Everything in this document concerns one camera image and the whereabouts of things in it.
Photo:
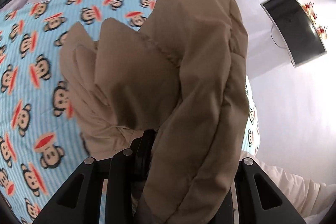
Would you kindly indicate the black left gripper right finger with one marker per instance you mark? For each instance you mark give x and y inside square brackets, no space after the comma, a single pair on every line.
[255,198]

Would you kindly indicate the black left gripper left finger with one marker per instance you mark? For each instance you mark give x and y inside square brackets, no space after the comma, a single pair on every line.
[102,189]

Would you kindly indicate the tan puffer jacket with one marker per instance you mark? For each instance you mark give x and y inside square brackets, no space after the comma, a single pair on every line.
[181,74]

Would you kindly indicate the monkey print striped blanket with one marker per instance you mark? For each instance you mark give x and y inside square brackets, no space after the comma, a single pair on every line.
[41,142]

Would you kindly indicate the wall mounted flat television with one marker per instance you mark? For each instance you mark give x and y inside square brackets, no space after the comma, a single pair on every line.
[297,29]

